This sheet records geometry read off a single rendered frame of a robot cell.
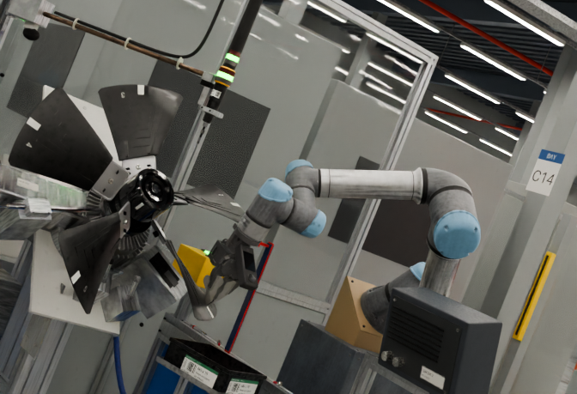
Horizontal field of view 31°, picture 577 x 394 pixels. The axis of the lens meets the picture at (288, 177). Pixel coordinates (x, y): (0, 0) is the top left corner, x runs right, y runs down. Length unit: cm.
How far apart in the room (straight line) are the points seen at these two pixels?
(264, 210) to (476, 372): 65
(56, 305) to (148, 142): 48
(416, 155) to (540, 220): 267
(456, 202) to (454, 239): 10
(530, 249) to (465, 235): 676
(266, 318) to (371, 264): 305
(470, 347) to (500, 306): 705
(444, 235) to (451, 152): 448
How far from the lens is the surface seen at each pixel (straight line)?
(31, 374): 283
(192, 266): 316
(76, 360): 361
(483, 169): 732
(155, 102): 286
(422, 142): 696
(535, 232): 940
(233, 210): 288
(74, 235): 246
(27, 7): 302
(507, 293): 937
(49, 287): 272
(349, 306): 313
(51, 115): 262
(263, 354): 399
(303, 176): 271
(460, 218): 265
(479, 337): 234
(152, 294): 280
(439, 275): 280
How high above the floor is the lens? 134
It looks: 1 degrees up
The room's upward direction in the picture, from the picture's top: 22 degrees clockwise
